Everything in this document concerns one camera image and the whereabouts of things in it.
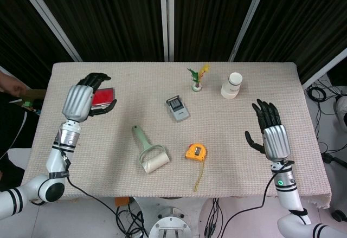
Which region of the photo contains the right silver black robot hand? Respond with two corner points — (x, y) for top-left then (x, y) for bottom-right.
(245, 99), (292, 163)

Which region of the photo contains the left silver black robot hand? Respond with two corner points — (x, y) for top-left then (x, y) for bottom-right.
(61, 72), (118, 123)

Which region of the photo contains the red ink pad tin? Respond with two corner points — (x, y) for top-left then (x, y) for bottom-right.
(91, 87), (117, 109)

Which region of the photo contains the orange tape measure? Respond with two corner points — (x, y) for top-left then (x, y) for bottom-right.
(185, 143), (208, 192)

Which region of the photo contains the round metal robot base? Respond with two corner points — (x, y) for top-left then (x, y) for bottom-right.
(148, 207), (196, 238)

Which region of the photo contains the brown cardboard box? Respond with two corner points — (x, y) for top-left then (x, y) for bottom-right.
(18, 88), (46, 106)

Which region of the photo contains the black stand foot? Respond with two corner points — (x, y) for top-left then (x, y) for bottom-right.
(322, 152), (347, 166)

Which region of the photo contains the person's bare hand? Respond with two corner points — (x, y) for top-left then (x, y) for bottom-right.
(0, 71), (28, 97)

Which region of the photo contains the white plastic bottle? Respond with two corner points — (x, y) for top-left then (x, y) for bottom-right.
(220, 72), (243, 100)

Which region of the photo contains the beige woven tablecloth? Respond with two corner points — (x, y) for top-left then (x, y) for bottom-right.
(21, 61), (332, 209)

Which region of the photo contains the black caster wheel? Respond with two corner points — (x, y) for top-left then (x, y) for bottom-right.
(331, 209), (344, 222)

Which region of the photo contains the green lint roller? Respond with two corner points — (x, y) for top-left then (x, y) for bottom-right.
(132, 125), (171, 174)

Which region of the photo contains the green yellow feather shuttlecock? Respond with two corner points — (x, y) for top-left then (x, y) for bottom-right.
(186, 63), (211, 92)

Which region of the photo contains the grey date stamp device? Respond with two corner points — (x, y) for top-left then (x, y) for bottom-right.
(166, 95), (190, 123)

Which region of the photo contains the orange box under table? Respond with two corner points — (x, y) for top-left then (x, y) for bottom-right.
(114, 196), (130, 208)

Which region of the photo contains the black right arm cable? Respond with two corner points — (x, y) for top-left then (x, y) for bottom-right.
(221, 164), (288, 238)

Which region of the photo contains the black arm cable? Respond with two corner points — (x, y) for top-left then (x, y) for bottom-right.
(65, 175), (121, 218)
(221, 164), (288, 238)

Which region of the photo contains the black floor cable bundle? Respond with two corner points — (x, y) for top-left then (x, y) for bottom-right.
(305, 78), (339, 119)

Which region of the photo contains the white partition post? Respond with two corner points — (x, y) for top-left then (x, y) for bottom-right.
(228, 0), (275, 62)
(301, 47), (347, 90)
(159, 0), (176, 62)
(13, 0), (83, 62)

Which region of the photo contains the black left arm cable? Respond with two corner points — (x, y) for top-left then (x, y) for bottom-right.
(65, 175), (121, 218)

